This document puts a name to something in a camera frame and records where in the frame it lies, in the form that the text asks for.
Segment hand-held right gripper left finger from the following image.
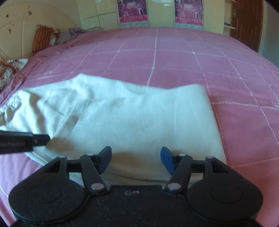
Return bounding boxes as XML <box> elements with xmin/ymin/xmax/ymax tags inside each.
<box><xmin>44</xmin><ymin>146</ymin><xmax>112</xmax><ymax>193</ymax></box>

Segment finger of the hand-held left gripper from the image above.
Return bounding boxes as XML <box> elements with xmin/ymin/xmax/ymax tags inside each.
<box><xmin>33</xmin><ymin>134</ymin><xmax>51</xmax><ymax>146</ymax></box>

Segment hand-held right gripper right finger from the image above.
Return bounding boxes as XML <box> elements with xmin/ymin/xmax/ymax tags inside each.
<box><xmin>160</xmin><ymin>147</ymin><xmax>229</xmax><ymax>193</ymax></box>

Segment white pants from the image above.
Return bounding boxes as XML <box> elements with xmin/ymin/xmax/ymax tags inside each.
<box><xmin>0</xmin><ymin>73</ymin><xmax>227</xmax><ymax>188</ymax></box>

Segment white brown patterned pillow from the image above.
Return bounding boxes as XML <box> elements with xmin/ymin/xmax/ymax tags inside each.
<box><xmin>0</xmin><ymin>58</ymin><xmax>29</xmax><ymax>90</ymax></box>

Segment pink pillow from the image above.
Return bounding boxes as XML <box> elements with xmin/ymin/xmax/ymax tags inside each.
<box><xmin>29</xmin><ymin>33</ymin><xmax>92</xmax><ymax>58</ymax></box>

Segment orange striped pillow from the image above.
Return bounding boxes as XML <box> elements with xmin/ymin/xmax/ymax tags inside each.
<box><xmin>32</xmin><ymin>25</ymin><xmax>62</xmax><ymax>55</ymax></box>

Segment bed with pink checked sheet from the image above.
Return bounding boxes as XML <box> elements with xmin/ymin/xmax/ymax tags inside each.
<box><xmin>0</xmin><ymin>27</ymin><xmax>279</xmax><ymax>227</ymax></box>

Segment cream wooden headboard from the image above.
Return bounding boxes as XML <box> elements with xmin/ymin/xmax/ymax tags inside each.
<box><xmin>0</xmin><ymin>10</ymin><xmax>82</xmax><ymax>60</ymax></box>

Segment grey crumpled cloth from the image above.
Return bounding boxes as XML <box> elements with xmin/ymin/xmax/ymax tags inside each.
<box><xmin>53</xmin><ymin>27</ymin><xmax>90</xmax><ymax>45</ymax></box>

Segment cream wardrobe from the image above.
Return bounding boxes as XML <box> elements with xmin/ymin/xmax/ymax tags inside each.
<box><xmin>76</xmin><ymin>0</ymin><xmax>232</xmax><ymax>35</ymax></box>

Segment purple calendar poster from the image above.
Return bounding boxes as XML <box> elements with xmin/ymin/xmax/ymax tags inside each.
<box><xmin>116</xmin><ymin>0</ymin><xmax>150</xmax><ymax>29</ymax></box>
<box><xmin>174</xmin><ymin>0</ymin><xmax>204</xmax><ymax>31</ymax></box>

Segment cream corner shelf unit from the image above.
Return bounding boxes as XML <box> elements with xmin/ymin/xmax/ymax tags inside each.
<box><xmin>223</xmin><ymin>0</ymin><xmax>237</xmax><ymax>30</ymax></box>

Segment brown wooden door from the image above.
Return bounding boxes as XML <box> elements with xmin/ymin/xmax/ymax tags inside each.
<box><xmin>229</xmin><ymin>0</ymin><xmax>264</xmax><ymax>52</ymax></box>

